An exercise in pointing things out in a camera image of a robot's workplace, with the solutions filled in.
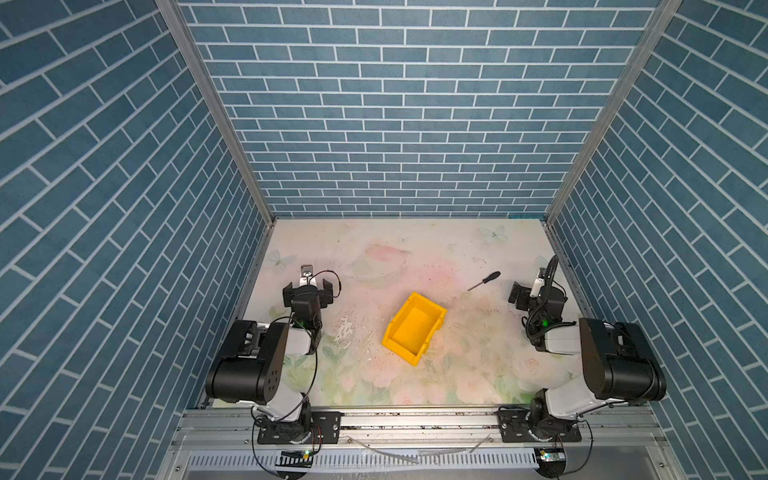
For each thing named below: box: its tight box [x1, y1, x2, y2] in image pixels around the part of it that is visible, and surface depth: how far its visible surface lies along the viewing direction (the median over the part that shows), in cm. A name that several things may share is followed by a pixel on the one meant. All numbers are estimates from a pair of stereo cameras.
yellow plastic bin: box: [381, 292, 448, 367], surface depth 89 cm
